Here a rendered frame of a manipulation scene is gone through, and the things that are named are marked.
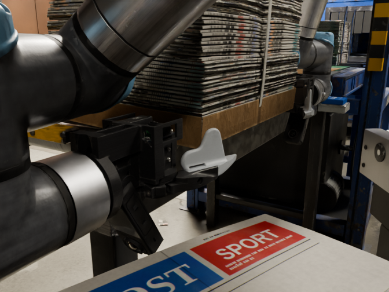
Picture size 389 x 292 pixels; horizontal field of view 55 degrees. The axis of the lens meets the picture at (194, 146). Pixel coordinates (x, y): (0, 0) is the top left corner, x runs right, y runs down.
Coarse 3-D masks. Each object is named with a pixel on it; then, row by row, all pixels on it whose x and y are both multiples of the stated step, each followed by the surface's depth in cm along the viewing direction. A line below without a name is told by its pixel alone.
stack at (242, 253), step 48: (192, 240) 21; (240, 240) 21; (288, 240) 21; (336, 240) 21; (96, 288) 16; (144, 288) 16; (192, 288) 16; (240, 288) 17; (288, 288) 17; (336, 288) 17; (384, 288) 17
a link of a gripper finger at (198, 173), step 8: (208, 168) 43; (216, 168) 44; (176, 176) 41; (184, 176) 41; (192, 176) 41; (200, 176) 42; (208, 176) 43; (216, 176) 44; (168, 184) 40; (176, 184) 40; (184, 184) 40; (192, 184) 41; (200, 184) 42; (168, 192) 40; (176, 192) 40
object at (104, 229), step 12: (276, 120) 102; (240, 132) 82; (252, 132) 88; (264, 132) 95; (276, 132) 103; (228, 144) 78; (240, 144) 83; (252, 144) 89; (180, 156) 62; (240, 156) 84; (180, 168) 63; (180, 192) 64; (144, 204) 55; (156, 204) 58; (108, 228) 50
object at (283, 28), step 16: (272, 0) 60; (288, 0) 66; (272, 16) 61; (288, 16) 68; (272, 32) 62; (288, 32) 68; (272, 48) 62; (288, 48) 69; (272, 64) 63; (288, 64) 71; (272, 80) 65; (288, 80) 72
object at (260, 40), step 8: (264, 0) 58; (264, 8) 58; (256, 16) 57; (264, 16) 59; (256, 24) 56; (264, 24) 59; (256, 32) 57; (264, 32) 60; (256, 40) 57; (264, 40) 60; (256, 48) 60; (264, 48) 61; (256, 56) 58; (256, 64) 58; (256, 72) 59; (256, 80) 58; (256, 88) 59; (264, 88) 63; (256, 96) 62; (264, 96) 64
